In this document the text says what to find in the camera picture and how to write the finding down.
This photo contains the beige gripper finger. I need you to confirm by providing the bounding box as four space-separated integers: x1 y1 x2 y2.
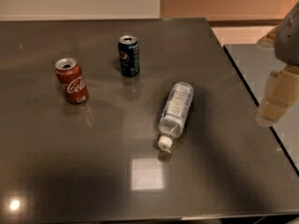
255 64 299 127

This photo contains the blue pepsi can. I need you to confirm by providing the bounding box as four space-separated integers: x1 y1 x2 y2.
118 35 140 77

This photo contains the red coke can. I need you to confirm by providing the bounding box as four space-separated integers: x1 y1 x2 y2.
55 58 89 105

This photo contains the grey side table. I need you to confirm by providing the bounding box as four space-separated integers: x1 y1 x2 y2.
223 44 299 172

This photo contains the clear plastic water bottle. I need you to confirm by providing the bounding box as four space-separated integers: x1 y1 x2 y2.
158 82 194 153

